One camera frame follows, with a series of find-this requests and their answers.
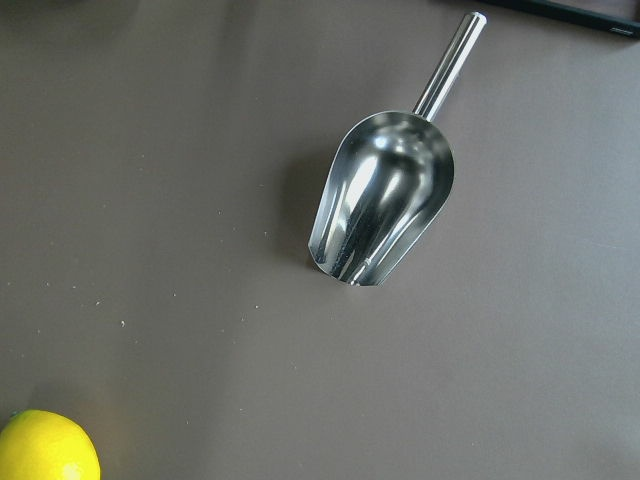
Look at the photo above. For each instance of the steel ice scoop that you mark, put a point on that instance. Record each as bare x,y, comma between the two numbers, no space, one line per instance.
390,177

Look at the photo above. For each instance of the wine glass rack tray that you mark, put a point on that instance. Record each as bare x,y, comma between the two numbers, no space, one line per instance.
619,17

